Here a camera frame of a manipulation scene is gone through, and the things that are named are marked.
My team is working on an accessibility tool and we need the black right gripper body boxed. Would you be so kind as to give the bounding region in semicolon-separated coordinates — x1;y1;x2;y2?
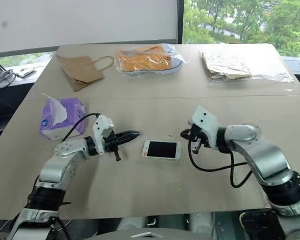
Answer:
189;124;212;154

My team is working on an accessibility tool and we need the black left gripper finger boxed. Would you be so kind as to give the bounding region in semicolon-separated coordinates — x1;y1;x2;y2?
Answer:
114;134;140;146
114;129;141;140

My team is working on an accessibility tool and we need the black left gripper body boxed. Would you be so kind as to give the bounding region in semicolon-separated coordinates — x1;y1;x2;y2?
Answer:
103;128;122;163

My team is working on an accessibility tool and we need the white smartphone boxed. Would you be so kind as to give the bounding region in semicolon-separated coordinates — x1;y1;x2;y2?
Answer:
141;139;184;161

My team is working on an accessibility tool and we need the purple tissue pack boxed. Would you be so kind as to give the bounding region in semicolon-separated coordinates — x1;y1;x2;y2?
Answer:
38;92;89;143

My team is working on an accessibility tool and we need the orange shoe in plastic bag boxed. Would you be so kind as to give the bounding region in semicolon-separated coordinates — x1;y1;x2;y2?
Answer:
114;43;191;81

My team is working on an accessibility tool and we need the brown paper bag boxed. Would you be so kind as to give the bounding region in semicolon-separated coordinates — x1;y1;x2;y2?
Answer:
55;54;114;92

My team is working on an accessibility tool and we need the white rounded robot leg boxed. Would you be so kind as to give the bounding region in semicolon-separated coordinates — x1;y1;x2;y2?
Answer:
119;216;146;231
189;212;213;236

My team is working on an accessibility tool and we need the grey robot torso top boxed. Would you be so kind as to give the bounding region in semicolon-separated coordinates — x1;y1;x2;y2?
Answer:
88;226;192;240

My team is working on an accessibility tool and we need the black shoe under table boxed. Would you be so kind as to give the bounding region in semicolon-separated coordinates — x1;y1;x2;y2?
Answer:
239;211;281;240

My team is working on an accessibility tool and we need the small white electronic device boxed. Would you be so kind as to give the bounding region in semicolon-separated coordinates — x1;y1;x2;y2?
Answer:
15;66;37;78

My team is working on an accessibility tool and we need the white roller blind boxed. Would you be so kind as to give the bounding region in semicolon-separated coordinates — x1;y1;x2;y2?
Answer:
0;0;179;55

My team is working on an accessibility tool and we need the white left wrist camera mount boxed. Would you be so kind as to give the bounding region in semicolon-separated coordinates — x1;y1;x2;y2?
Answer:
92;114;115;156

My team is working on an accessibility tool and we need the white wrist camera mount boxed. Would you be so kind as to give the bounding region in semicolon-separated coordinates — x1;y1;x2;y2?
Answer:
92;114;115;156
188;105;221;151

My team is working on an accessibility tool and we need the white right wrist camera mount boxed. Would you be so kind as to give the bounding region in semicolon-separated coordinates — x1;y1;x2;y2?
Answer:
188;105;221;151

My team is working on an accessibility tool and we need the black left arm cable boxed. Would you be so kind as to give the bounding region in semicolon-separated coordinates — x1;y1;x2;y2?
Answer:
61;112;101;143

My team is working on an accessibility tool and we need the black window frame post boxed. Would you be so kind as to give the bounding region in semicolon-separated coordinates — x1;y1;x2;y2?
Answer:
176;0;186;45

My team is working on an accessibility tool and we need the grey cable bundle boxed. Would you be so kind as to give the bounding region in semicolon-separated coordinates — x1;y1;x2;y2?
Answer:
0;69;17;91

